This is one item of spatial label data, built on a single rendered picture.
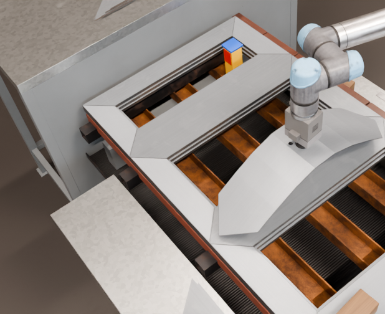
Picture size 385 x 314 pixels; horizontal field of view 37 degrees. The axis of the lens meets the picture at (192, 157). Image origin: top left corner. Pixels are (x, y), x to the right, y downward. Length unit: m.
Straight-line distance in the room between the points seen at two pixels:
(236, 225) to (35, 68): 0.90
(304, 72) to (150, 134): 0.73
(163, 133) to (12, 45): 0.65
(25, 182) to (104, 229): 1.30
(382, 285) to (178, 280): 0.59
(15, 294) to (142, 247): 1.08
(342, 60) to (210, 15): 0.96
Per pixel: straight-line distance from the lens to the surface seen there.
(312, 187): 1.81
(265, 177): 1.67
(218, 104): 2.05
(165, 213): 2.15
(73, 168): 2.40
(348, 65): 1.53
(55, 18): 2.27
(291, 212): 1.76
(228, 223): 1.69
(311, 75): 1.46
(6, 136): 3.45
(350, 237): 1.92
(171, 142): 1.96
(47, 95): 2.12
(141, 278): 1.80
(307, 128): 1.58
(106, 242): 1.90
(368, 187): 2.04
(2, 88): 2.74
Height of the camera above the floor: 2.32
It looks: 50 degrees down
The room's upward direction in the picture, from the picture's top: 11 degrees counter-clockwise
